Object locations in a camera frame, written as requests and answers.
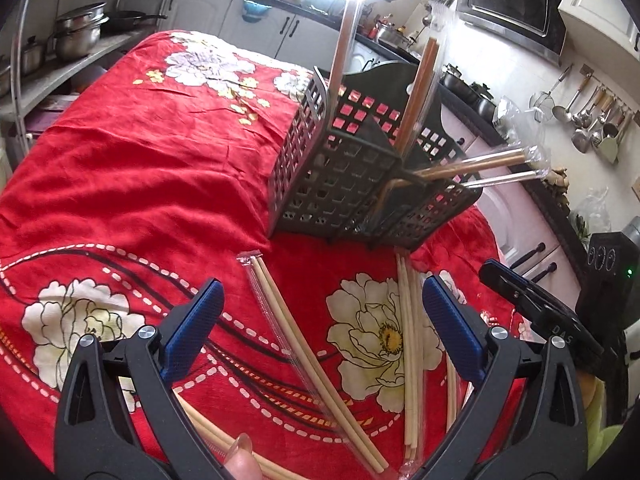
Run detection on person's left hand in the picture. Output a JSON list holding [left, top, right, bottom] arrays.
[[222, 432, 264, 480]]

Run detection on row of hanging kitchen utensils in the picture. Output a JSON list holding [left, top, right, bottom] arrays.
[[527, 62, 640, 167]]

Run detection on ginger root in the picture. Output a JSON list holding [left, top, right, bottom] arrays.
[[545, 166, 572, 194]]

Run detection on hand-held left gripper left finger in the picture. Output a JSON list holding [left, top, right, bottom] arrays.
[[52, 278, 226, 480]]

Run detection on black kitchen counter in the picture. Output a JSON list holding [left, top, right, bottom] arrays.
[[175, 0, 601, 243]]

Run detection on black frying pan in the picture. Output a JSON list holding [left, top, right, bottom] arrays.
[[100, 9, 169, 34]]

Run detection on black range hood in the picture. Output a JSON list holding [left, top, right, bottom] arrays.
[[455, 0, 572, 67]]

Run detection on bamboo chopstick pair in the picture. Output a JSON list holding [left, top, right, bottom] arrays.
[[400, 146, 552, 184], [462, 167, 549, 192], [395, 35, 444, 162], [325, 0, 362, 97]]

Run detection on red floral tablecloth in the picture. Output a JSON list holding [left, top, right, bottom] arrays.
[[0, 30, 532, 480]]

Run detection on dark green utensil basket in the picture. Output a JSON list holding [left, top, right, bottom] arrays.
[[267, 60, 484, 252]]

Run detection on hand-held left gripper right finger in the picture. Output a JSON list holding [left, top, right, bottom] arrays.
[[421, 274, 591, 480]]

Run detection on clear plastic bags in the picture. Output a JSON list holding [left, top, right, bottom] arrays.
[[492, 97, 552, 161]]

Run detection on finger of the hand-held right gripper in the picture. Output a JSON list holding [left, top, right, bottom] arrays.
[[479, 264, 566, 331], [485, 258, 521, 283]]

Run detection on steel pot with lid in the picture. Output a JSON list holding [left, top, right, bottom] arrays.
[[375, 19, 417, 47]]

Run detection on white wall cabinet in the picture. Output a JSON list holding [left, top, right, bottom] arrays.
[[557, 0, 640, 57]]

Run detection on pile of chopsticks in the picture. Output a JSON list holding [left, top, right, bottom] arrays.
[[175, 252, 473, 480]]

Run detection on metal shelf rack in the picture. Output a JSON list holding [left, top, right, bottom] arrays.
[[0, 0, 177, 162]]

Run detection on small steel pot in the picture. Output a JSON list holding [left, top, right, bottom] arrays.
[[19, 35, 49, 74]]

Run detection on steel kettle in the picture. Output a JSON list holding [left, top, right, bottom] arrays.
[[440, 62, 497, 117]]

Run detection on stacked stainless steel pots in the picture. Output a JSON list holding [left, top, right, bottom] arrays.
[[51, 2, 109, 62]]

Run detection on blue plastic bowl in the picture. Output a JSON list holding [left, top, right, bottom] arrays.
[[241, 0, 274, 24]]

